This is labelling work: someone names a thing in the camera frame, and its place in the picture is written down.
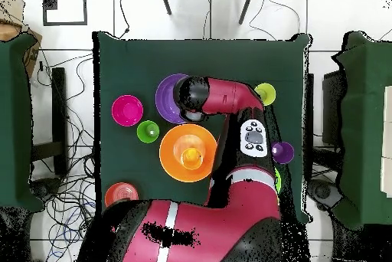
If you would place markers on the purple bowl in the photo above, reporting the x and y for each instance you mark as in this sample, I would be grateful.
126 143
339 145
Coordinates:
165 99

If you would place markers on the large yellow-orange bowl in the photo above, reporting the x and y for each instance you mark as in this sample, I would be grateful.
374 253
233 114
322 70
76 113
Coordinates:
171 151

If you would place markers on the orange cup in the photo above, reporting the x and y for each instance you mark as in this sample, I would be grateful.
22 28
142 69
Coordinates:
192 158

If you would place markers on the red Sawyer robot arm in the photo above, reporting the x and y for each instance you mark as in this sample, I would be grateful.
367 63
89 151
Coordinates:
220 219

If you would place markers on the green cup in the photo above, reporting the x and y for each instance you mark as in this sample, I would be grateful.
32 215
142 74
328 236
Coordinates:
148 131

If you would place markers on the pink bowl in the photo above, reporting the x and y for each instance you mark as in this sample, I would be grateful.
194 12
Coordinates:
127 110

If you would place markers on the yellow cup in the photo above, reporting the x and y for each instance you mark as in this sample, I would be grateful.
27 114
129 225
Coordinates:
269 94

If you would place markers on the dark green tablecloth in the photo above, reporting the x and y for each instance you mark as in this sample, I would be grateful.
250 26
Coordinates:
128 66

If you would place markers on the purple cup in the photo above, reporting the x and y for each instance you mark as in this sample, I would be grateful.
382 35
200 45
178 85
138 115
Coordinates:
284 153

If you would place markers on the green bowl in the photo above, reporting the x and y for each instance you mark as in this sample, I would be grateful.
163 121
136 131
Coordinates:
278 180

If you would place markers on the red-orange bowl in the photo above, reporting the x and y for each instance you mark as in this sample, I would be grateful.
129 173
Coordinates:
118 193

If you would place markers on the black floor beam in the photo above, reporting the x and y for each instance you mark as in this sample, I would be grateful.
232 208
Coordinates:
58 105

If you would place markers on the black box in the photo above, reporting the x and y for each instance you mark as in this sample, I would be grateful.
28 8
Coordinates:
332 108

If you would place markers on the dark grey stand base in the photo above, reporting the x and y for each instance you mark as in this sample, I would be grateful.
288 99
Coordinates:
323 192
46 186

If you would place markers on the green side table cloth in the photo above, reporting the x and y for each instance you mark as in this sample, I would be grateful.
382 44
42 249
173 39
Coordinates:
15 121
361 136

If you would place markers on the cardboard box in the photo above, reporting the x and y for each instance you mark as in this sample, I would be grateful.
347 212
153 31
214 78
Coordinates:
9 30

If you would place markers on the black camera tripod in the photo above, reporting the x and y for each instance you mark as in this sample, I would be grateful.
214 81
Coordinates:
165 2

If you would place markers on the black rectangular frame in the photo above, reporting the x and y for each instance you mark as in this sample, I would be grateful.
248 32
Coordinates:
65 23

